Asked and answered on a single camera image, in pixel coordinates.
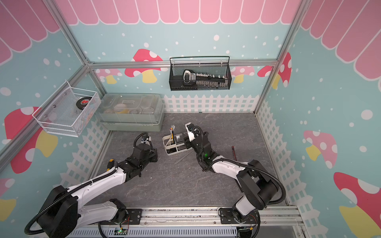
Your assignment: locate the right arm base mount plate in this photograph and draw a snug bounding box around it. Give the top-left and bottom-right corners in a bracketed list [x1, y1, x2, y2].
[218, 208, 260, 225]

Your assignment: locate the white wire wall basket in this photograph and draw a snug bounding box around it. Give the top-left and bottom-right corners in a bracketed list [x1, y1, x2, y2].
[32, 81, 101, 137]

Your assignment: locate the yellow black screwdriver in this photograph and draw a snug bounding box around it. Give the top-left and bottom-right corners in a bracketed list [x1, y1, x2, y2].
[107, 159, 115, 171]

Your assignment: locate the socket bit set holder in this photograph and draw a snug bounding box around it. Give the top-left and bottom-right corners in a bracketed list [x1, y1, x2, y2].
[182, 70, 229, 90]

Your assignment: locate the green storage box clear lid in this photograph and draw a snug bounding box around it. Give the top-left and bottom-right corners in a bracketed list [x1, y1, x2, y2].
[96, 93, 164, 132]

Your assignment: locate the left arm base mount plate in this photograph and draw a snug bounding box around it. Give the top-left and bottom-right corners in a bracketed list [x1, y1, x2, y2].
[112, 209, 142, 226]

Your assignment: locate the beige toothbrush holder rack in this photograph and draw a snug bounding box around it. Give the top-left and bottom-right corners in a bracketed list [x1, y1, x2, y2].
[162, 133, 190, 156]

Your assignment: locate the black wire wall basket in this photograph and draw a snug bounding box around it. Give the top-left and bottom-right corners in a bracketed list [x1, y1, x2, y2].
[169, 56, 232, 91]

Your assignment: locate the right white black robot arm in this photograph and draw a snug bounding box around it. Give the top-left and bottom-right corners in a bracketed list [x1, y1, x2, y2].
[184, 123, 286, 222]

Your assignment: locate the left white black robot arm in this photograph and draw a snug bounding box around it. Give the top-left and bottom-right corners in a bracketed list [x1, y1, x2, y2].
[24, 141, 158, 238]

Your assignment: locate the black red tape roll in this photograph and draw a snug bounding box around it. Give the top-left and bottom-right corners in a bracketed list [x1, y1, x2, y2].
[76, 96, 92, 110]

